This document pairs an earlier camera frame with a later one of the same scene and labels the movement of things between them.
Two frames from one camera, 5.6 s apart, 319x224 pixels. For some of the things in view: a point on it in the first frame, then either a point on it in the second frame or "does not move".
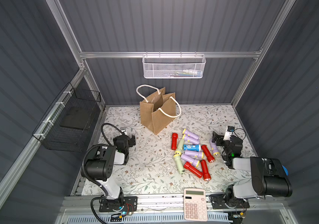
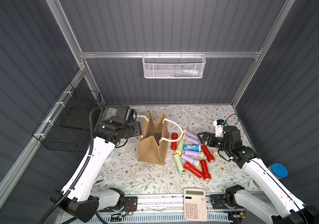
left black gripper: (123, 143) → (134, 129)
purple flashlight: (190, 139) does not move
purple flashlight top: (190, 134) does not move
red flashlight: (206, 175) does not move
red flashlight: (210, 157) does not move
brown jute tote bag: (157, 111) → (153, 144)
